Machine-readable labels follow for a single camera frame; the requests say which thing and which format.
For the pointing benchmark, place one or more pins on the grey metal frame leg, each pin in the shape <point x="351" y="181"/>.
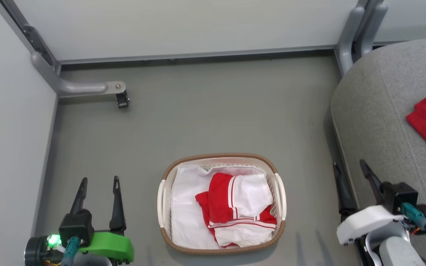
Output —
<point x="353" y="33"/>
<point x="72" y="87"/>

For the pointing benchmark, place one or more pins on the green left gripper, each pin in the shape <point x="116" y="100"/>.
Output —
<point x="105" y="244"/>

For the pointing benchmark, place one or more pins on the red and white garment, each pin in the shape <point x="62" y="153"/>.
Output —
<point x="235" y="207"/>

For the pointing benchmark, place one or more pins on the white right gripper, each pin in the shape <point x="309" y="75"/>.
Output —
<point x="386" y="218"/>

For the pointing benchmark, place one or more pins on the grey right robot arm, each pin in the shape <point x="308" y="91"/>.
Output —
<point x="394" y="251"/>

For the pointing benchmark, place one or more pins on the black caster wheel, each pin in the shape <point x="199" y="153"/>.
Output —
<point x="122" y="99"/>

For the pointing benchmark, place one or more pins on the grey fabric sofa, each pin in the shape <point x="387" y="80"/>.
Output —
<point x="386" y="122"/>

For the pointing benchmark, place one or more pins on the plain white garment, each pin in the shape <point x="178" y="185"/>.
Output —
<point x="187" y="207"/>

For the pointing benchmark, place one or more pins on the white laundry basket brown rim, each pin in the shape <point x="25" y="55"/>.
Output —
<point x="166" y="192"/>

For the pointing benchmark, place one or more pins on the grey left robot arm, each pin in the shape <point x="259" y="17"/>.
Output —
<point x="93" y="261"/>

